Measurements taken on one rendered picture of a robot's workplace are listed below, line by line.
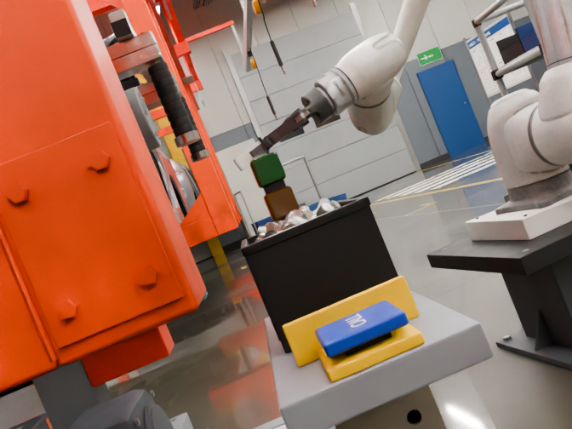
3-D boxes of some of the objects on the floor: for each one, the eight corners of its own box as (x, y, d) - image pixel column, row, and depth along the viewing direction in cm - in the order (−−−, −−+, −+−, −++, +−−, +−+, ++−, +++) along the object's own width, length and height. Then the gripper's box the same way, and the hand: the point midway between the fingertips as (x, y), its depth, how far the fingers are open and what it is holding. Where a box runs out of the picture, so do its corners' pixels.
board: (493, 149, 1135) (450, 43, 1131) (517, 138, 1144) (475, 33, 1140) (541, 134, 988) (493, 13, 983) (569, 122, 997) (521, 2, 992)
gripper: (308, 92, 150) (225, 154, 147) (319, 79, 137) (228, 147, 134) (328, 118, 150) (245, 181, 148) (341, 109, 138) (250, 177, 135)
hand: (250, 156), depth 141 cm, fingers closed
